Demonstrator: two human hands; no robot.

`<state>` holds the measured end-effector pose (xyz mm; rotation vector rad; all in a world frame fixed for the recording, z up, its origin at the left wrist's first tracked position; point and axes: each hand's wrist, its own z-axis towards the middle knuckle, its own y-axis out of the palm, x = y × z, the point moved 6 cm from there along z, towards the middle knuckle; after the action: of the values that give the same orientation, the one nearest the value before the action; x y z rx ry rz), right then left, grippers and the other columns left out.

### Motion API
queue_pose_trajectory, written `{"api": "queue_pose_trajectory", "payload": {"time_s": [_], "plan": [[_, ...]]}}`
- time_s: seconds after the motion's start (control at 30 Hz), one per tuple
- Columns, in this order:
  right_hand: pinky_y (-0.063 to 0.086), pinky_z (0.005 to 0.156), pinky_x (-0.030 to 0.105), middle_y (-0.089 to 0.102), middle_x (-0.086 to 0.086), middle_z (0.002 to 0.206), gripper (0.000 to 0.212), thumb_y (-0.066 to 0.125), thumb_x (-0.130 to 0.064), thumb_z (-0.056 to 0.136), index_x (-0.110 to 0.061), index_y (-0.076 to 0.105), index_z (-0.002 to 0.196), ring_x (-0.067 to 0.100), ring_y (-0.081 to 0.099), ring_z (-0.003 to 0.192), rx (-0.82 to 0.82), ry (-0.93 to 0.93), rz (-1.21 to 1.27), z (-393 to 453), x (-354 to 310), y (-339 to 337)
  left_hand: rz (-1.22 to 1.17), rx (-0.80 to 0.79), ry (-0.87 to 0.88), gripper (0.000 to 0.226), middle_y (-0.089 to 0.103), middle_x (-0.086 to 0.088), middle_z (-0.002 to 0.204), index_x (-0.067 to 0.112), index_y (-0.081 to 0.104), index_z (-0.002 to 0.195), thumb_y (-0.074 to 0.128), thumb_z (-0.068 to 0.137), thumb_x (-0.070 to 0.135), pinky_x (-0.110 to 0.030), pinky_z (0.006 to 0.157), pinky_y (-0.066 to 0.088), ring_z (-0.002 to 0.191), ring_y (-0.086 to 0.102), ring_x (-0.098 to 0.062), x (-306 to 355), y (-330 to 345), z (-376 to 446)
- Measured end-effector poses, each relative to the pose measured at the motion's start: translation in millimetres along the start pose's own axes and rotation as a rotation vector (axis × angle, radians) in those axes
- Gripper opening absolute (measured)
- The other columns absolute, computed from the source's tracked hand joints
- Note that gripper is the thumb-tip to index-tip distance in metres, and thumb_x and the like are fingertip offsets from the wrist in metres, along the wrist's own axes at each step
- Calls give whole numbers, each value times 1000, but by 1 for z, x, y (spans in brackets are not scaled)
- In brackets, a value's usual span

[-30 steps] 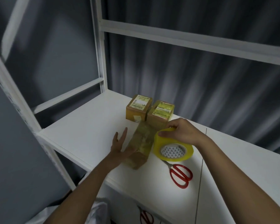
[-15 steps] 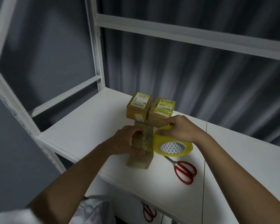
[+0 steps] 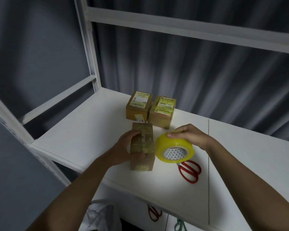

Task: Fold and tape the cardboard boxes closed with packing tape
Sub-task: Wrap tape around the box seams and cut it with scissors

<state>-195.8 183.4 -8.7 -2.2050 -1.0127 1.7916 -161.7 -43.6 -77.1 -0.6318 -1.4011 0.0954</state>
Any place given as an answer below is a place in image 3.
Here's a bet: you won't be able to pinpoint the person's right hand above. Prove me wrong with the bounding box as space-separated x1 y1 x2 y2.
167 124 218 152

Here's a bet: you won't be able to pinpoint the person's left hand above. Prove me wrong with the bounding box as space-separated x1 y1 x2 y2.
109 130 145 167

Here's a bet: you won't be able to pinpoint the yellow packing tape roll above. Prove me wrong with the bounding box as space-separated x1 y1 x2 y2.
155 131 194 164

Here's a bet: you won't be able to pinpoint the taped brown cardboard box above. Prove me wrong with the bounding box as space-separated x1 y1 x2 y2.
128 122 156 171

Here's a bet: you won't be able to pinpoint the person's left forearm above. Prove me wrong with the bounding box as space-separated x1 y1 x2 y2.
26 149 116 231

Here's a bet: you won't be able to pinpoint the person's right forearm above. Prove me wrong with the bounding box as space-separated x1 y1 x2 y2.
205 138 289 231

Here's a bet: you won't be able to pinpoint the cardboard box with yellow-green label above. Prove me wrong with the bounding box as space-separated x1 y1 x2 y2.
149 95 177 130

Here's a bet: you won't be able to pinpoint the cardboard box with white label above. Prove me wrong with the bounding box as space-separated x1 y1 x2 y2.
126 91 153 123

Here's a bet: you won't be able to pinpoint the grey pleated curtain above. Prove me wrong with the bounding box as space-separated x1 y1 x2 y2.
85 0 289 145

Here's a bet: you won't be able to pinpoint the white plastic bag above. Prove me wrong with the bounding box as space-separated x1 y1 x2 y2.
83 200 116 231

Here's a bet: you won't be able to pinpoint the red-handled scissors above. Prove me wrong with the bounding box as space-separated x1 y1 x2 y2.
177 160 202 184
148 204 163 222

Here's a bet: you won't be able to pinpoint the green-handled scissors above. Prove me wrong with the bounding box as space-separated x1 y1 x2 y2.
174 219 187 231

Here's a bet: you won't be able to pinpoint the white metal shelf frame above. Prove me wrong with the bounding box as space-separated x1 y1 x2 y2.
0 0 289 231

